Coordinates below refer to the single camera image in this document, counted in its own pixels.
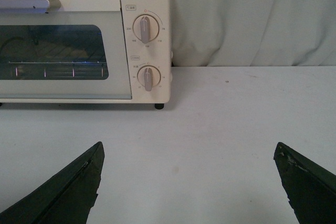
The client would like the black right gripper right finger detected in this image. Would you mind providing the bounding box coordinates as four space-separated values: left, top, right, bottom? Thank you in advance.
274 142 335 223

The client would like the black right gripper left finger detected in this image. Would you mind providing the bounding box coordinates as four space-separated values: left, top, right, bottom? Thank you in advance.
1 142 104 223

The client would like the glass oven door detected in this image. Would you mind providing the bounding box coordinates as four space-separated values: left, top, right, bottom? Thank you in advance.
1 0 132 100

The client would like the cream toaster oven body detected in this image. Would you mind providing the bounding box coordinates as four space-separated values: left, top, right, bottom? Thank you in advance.
1 0 172 108

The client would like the lower timer knob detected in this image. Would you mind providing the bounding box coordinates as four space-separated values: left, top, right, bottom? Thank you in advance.
138 66 161 91

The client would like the upper temperature knob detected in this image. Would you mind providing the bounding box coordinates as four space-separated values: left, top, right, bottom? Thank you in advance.
133 15 159 44

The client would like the white backdrop curtain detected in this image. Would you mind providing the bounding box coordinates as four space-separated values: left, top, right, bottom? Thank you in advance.
171 0 335 67

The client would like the wire oven rack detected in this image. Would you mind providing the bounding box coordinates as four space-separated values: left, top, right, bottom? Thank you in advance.
1 61 109 80

